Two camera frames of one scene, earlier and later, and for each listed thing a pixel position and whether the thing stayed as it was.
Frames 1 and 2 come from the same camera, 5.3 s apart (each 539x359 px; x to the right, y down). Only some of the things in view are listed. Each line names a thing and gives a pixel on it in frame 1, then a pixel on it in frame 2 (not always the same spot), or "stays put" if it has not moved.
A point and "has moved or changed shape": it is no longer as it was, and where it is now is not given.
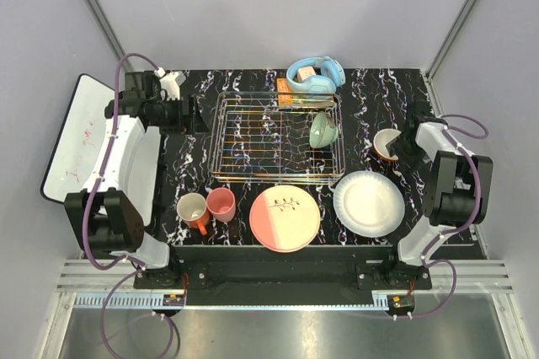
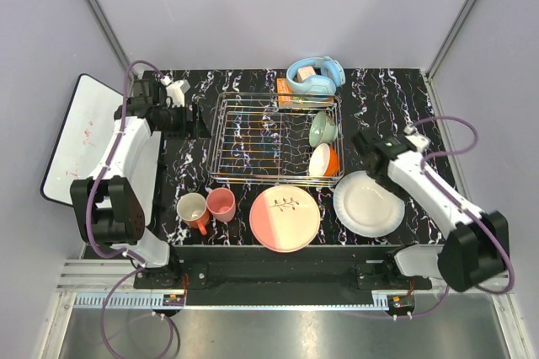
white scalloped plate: (369, 204) stays put
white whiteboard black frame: (76, 153) stays put
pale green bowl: (322, 131) stays put
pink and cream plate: (284, 219) stays put
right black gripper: (413, 162) to (385, 182)
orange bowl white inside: (381, 137) has moved or changed shape
